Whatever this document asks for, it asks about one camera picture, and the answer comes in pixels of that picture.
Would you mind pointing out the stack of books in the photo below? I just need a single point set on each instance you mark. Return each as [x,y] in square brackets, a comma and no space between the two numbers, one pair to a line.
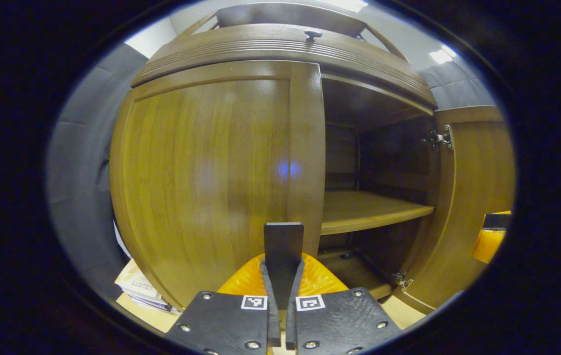
[134,286]

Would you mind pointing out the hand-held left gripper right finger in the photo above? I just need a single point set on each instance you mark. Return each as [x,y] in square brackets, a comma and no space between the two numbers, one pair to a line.
[291,325]

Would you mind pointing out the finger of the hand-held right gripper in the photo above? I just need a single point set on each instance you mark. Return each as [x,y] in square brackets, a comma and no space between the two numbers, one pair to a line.
[487,244]

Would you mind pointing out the small ceiling light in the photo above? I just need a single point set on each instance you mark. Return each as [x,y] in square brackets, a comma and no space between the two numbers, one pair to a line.
[441,55]

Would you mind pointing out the wooden double-door shoe cabinet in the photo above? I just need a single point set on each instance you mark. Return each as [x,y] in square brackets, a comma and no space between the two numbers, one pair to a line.
[389,162]

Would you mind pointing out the metal door hinge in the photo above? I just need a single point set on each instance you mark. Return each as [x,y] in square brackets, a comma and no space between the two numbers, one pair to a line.
[402,280]
[440,138]

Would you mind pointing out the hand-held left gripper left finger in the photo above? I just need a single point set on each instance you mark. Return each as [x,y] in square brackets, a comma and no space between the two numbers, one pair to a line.
[274,323]

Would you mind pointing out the black drawer knob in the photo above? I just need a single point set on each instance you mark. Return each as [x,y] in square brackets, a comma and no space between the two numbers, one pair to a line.
[313,35]

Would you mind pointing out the wooden cabinet drawer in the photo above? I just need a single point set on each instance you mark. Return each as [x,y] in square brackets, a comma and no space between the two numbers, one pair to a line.
[270,47]

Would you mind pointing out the wooden inner shelf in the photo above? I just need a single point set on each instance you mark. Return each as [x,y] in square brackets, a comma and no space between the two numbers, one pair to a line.
[369,211]

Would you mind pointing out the wooden shoe cabinet door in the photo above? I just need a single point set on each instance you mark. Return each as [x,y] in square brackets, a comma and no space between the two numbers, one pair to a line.
[201,172]
[477,172]

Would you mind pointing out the large ceiling light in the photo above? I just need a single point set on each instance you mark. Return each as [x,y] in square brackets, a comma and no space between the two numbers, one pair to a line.
[347,4]

